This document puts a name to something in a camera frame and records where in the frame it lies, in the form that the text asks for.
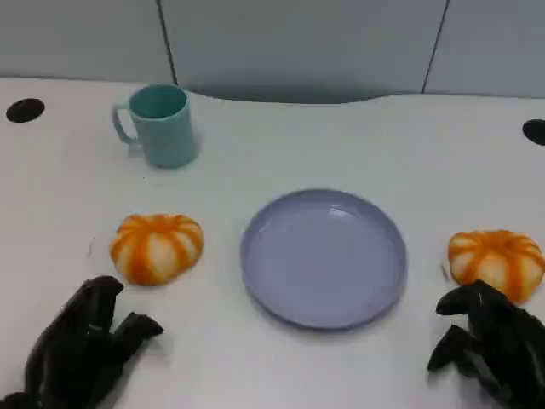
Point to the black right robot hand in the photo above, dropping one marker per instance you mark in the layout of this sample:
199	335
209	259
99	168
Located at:
502	341

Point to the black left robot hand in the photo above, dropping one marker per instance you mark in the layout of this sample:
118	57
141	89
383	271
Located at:
68	353

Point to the orange and white bread roll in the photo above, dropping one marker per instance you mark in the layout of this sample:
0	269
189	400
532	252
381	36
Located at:
494	260
155	249

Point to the lilac plate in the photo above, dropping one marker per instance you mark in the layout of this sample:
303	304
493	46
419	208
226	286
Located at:
319	264

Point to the pale green mug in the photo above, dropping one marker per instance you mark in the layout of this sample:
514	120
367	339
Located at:
168	136

